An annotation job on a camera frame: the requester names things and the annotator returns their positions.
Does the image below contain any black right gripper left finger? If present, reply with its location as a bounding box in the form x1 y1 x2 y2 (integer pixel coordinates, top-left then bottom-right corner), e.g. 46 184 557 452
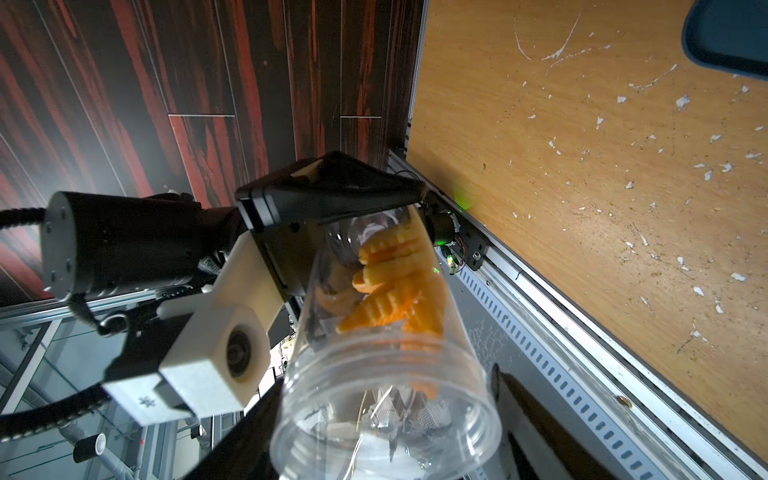
185 377 284 480

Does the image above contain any yellow ridged corn snack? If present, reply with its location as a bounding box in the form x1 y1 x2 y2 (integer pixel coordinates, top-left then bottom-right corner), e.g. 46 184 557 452
358 222 429 265

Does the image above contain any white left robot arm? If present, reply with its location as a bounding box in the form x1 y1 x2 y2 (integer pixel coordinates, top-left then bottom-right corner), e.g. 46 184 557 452
1 152 427 442

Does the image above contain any orange round snack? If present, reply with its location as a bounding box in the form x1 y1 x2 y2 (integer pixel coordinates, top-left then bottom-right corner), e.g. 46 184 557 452
336 279 448 335

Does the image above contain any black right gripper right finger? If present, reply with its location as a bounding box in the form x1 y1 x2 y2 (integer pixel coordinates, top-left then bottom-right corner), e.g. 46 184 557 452
490 364 615 479

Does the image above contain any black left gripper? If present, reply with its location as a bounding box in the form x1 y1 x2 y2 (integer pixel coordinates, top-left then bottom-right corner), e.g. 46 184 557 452
197 151 427 336

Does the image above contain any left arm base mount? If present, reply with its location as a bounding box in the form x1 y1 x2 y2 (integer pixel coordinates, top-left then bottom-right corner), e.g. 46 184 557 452
419 191 490 271

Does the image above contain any blue plastic tray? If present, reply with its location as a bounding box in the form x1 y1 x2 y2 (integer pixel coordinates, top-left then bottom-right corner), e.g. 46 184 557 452
681 0 767 81

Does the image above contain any clear jar with yellow snacks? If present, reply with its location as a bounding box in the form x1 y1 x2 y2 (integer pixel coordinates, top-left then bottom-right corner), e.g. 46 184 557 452
270 205 502 479

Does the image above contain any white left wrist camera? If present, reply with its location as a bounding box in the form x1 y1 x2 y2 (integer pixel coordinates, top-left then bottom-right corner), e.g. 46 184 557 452
102 233 284 426

